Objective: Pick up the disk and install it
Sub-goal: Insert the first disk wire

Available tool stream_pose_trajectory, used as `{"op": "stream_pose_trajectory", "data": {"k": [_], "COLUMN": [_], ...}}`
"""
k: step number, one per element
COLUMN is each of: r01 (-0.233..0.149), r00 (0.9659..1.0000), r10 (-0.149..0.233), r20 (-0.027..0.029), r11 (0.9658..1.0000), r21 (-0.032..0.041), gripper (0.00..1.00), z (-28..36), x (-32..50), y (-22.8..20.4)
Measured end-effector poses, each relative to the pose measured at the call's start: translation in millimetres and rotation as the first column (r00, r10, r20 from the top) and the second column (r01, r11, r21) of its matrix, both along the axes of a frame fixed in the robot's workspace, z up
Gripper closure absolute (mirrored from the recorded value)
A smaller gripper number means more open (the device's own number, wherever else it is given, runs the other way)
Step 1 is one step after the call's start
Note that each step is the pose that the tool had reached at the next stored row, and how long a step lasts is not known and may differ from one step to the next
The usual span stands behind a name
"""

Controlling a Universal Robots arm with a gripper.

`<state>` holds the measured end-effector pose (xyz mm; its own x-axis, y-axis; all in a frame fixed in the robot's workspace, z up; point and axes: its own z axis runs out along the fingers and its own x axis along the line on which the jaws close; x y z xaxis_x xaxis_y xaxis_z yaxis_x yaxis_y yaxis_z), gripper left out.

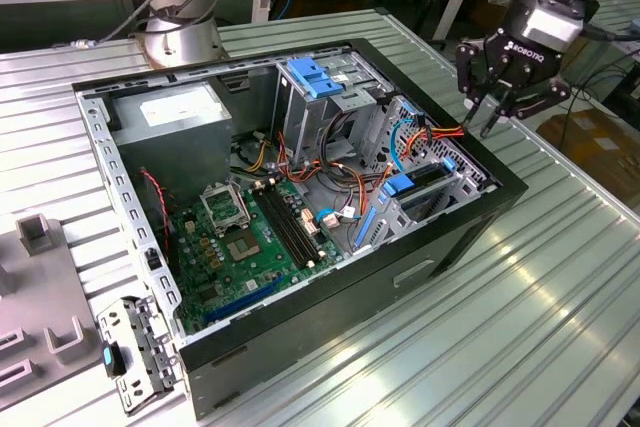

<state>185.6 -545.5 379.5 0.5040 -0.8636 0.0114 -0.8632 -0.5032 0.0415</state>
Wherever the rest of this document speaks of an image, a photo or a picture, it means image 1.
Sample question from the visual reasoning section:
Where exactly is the blue expansion slot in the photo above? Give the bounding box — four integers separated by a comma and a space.
204, 274, 286, 323

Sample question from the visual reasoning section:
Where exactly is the hard disk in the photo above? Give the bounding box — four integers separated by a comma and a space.
352, 156, 459, 251

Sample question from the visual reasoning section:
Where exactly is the yellow orange power wire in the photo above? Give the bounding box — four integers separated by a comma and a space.
243, 139, 271, 172

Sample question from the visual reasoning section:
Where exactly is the CPU socket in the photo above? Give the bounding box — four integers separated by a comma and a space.
222, 229, 264, 263

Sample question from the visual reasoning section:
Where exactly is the orange power wire with connector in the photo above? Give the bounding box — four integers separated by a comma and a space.
404, 114, 466, 158

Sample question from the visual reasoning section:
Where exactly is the grey parts rack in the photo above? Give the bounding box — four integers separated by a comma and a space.
0, 213, 104, 408

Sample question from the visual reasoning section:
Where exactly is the black latch with blue stripe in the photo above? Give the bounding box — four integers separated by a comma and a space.
101, 340, 127, 378

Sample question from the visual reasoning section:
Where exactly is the square brown base plate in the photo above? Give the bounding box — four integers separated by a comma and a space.
130, 30, 230, 70

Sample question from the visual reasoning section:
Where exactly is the grey power supply unit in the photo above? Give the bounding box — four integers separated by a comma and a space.
110, 82, 234, 198

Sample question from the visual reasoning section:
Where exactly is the metal slat side table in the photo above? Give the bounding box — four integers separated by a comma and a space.
482, 0, 640, 93

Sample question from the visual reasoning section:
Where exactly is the grey optical drive cage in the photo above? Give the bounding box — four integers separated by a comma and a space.
272, 49, 399, 168

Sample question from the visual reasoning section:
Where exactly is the short blue data wire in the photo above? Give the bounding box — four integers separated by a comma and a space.
313, 205, 362, 229

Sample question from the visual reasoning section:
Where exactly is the green motherboard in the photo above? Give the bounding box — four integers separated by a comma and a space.
167, 179, 346, 336

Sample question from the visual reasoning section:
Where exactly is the orange internal wire bundle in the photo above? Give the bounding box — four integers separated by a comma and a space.
276, 130, 396, 221

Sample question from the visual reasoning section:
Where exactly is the black open PC case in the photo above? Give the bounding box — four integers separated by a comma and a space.
71, 36, 530, 421

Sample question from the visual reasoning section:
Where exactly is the long blue data wire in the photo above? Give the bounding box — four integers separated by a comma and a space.
388, 116, 419, 173

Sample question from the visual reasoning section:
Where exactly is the black chassis switch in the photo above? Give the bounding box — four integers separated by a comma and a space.
143, 246, 164, 273

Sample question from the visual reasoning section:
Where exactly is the red black twisted fan wire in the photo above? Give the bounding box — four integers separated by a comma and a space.
139, 169, 174, 248

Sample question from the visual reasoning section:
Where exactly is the grey metal expansion bracket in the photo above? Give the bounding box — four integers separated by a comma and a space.
96, 295, 182, 417

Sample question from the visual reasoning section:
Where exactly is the cardboard box with white label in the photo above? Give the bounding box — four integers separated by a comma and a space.
537, 106, 640, 198

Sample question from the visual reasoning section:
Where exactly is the metal socket cover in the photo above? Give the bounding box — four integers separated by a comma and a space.
199, 184, 251, 236

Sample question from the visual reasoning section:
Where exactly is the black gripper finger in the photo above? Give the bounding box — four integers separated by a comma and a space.
454, 39, 495, 126
478, 75, 573, 139

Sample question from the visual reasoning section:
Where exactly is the blue plastic drive latch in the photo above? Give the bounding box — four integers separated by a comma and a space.
287, 57, 345, 99

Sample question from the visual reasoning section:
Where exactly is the grey metal disk bay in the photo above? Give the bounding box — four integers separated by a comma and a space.
349, 154, 490, 254

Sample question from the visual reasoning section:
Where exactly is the black RAM slot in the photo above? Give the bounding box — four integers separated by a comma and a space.
267, 184, 322, 264
252, 187, 307, 271

